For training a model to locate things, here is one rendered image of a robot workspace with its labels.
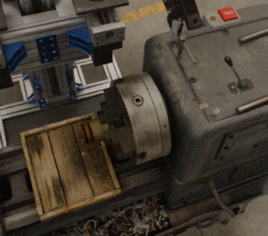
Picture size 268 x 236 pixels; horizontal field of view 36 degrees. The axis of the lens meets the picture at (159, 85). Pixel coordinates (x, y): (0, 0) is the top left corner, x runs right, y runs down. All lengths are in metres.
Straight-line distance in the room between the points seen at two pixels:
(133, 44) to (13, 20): 1.43
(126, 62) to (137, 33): 0.29
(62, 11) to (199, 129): 0.86
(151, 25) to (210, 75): 1.87
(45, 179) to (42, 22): 0.65
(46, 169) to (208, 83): 0.70
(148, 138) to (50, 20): 0.73
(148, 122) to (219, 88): 0.27
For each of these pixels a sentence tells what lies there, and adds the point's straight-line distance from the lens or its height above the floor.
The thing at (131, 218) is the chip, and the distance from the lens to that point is 1.87.
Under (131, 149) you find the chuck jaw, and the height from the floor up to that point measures 1.12.
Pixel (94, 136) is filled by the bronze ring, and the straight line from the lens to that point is 1.44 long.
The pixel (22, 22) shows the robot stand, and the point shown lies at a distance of 1.84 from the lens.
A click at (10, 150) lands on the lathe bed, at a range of 1.74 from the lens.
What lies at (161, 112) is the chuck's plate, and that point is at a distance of 1.37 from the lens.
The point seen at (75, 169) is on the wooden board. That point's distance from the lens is 1.64.
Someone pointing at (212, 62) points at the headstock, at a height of 1.26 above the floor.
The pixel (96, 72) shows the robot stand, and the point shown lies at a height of 0.21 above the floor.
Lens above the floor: 2.39
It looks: 55 degrees down
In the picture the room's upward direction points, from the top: 8 degrees clockwise
